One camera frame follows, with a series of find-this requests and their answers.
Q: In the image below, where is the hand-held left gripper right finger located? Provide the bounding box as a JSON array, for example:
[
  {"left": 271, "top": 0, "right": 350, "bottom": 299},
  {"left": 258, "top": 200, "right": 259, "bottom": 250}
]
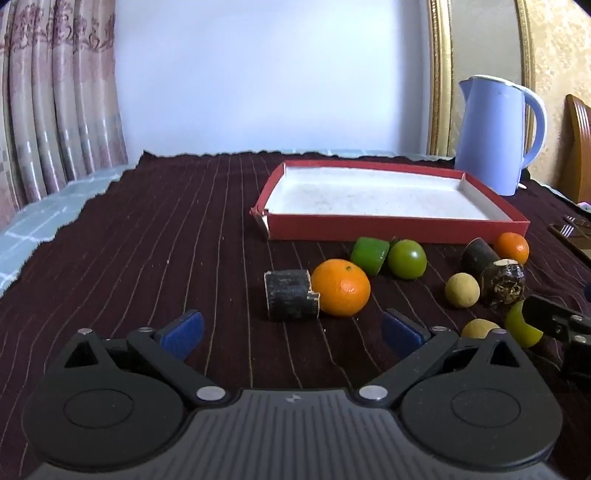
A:
[{"left": 358, "top": 308, "right": 536, "bottom": 409}]

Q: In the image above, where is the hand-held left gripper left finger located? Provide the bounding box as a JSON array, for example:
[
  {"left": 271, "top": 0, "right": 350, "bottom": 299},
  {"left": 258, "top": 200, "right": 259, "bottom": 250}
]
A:
[{"left": 60, "top": 309, "right": 228, "bottom": 408}]

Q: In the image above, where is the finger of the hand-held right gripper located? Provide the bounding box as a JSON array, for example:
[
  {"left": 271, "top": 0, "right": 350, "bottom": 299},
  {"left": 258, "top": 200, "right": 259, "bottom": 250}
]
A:
[{"left": 524, "top": 295, "right": 591, "bottom": 380}]

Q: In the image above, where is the small yellow-green fruit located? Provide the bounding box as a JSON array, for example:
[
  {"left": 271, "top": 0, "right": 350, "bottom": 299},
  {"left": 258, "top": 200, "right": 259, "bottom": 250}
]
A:
[{"left": 504, "top": 300, "right": 544, "bottom": 349}]

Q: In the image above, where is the beige longan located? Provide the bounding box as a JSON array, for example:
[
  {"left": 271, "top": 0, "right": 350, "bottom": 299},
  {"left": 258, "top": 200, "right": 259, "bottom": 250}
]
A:
[
  {"left": 461, "top": 318, "right": 502, "bottom": 340},
  {"left": 444, "top": 272, "right": 478, "bottom": 308}
]

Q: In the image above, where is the green tomato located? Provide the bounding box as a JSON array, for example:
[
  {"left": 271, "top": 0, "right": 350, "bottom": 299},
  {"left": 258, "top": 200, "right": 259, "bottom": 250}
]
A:
[{"left": 388, "top": 239, "right": 428, "bottom": 280}]

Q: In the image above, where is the large orange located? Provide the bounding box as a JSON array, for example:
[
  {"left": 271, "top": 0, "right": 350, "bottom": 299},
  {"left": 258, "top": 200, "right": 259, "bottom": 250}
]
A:
[{"left": 311, "top": 259, "right": 372, "bottom": 318}]

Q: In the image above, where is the cut green citrus piece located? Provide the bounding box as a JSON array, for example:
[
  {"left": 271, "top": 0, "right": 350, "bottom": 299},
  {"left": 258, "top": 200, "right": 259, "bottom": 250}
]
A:
[{"left": 350, "top": 237, "right": 391, "bottom": 276}]

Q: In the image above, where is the small orange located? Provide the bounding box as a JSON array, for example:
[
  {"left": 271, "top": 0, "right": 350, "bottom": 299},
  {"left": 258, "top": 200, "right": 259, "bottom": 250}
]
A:
[{"left": 494, "top": 232, "right": 530, "bottom": 266}]

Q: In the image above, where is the notched dark sugarcane piece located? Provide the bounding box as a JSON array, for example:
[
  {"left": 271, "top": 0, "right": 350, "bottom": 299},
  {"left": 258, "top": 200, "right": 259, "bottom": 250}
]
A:
[{"left": 264, "top": 268, "right": 321, "bottom": 322}]

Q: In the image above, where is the red cardboard box tray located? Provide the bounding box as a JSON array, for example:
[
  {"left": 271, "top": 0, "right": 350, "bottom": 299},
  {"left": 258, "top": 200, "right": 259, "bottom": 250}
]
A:
[{"left": 250, "top": 160, "right": 531, "bottom": 244}]

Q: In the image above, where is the dark brown tray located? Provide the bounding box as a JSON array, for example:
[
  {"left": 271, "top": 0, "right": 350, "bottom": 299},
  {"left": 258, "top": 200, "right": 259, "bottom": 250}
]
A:
[{"left": 549, "top": 223, "right": 591, "bottom": 267}]

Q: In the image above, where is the dark striped tablecloth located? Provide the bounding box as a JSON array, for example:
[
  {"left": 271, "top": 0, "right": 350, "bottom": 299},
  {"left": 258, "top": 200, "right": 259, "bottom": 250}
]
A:
[{"left": 0, "top": 150, "right": 591, "bottom": 480}]

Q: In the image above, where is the wooden chair back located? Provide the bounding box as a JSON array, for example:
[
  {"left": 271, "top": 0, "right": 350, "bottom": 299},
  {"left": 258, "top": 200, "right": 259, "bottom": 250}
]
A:
[{"left": 556, "top": 95, "right": 591, "bottom": 205}]

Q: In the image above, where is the blue electric kettle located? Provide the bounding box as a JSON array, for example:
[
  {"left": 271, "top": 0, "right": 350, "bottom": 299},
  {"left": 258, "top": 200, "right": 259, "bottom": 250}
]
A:
[{"left": 455, "top": 75, "right": 548, "bottom": 197}]

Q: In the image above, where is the pink patterned curtain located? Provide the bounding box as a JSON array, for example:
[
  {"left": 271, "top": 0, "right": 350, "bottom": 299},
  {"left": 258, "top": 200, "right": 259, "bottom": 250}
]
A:
[{"left": 0, "top": 0, "right": 129, "bottom": 230}]

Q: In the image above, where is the gold picture frame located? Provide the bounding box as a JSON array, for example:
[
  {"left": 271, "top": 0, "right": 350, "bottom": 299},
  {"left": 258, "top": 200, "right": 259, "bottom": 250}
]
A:
[{"left": 426, "top": 0, "right": 536, "bottom": 158}]

